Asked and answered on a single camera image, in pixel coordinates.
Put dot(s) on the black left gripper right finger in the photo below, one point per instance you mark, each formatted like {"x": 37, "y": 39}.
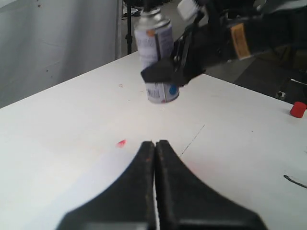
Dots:
{"x": 186, "y": 203}

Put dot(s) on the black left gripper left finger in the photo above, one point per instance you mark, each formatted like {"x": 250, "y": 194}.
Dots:
{"x": 128, "y": 204}

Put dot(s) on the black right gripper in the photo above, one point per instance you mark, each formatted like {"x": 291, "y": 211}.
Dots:
{"x": 217, "y": 35}

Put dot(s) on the white spray paint can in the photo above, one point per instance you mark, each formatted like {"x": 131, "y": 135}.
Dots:
{"x": 154, "y": 40}

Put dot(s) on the red cap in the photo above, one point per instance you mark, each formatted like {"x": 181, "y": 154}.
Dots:
{"x": 298, "y": 109}

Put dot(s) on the black tripod stand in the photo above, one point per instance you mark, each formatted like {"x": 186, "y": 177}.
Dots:
{"x": 129, "y": 34}

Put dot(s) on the white backdrop cloth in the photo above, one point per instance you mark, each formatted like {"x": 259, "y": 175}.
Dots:
{"x": 46, "y": 42}

